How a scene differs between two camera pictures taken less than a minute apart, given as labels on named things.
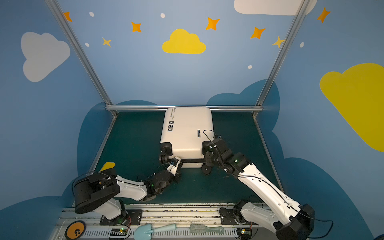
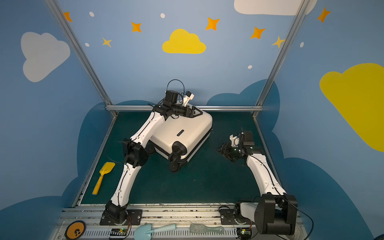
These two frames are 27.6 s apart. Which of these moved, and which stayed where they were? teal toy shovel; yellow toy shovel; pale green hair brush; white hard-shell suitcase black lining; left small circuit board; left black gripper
Moved: left black gripper; white hard-shell suitcase black lining
Stayed: pale green hair brush; yellow toy shovel; teal toy shovel; left small circuit board
